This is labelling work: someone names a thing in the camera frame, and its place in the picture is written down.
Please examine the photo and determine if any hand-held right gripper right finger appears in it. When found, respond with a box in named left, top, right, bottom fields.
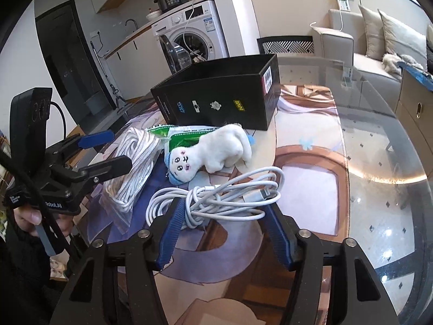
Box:
left=262, top=198, right=401, bottom=325

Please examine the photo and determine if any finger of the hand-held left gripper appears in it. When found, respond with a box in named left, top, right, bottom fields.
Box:
left=51, top=156, right=133, bottom=190
left=44, top=129, right=115, bottom=163

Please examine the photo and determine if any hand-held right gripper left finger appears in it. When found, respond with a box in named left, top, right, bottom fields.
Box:
left=59, top=196, right=186, bottom=325

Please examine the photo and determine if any bag of white rope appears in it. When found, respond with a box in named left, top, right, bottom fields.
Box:
left=102, top=126, right=163, bottom=233

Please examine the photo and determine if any white charging cable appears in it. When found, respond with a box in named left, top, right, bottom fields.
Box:
left=145, top=167, right=283, bottom=231

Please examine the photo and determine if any green medicine sachet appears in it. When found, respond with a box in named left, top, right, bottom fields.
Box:
left=147, top=126, right=171, bottom=141
left=165, top=125, right=220, bottom=156

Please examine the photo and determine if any white plush toy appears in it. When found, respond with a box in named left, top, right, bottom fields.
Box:
left=165, top=123, right=254, bottom=186

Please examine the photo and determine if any black cardboard box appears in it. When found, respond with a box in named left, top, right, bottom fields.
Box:
left=150, top=53, right=281, bottom=132

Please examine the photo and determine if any person's left forearm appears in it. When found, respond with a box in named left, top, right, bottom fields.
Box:
left=0, top=225, right=80, bottom=325

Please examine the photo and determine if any person's left hand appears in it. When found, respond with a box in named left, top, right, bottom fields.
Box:
left=14, top=206, right=73, bottom=238

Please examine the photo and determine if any grey waste bin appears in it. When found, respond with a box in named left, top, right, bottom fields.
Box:
left=83, top=96, right=109, bottom=114

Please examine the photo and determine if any printed table mat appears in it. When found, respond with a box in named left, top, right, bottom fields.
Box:
left=76, top=64, right=350, bottom=325

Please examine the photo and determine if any white washing machine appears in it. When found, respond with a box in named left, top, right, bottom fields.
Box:
left=152, top=0, right=229, bottom=75

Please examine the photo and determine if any beige side table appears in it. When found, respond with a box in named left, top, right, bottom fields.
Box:
left=394, top=63, right=433, bottom=150

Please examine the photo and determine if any beige sofa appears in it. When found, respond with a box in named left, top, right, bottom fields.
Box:
left=311, top=7, right=433, bottom=83

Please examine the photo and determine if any grey furry throw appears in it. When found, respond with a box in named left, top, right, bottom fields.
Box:
left=382, top=53, right=423, bottom=77

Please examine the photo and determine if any beige sofa cushion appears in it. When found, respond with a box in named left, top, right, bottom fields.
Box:
left=358, top=5, right=386, bottom=58
left=377, top=9, right=428, bottom=72

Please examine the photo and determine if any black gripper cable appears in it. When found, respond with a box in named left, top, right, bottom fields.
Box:
left=50, top=102, right=67, bottom=140

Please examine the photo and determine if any thin white appliance cable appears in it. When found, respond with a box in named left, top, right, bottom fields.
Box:
left=183, top=0, right=214, bottom=58

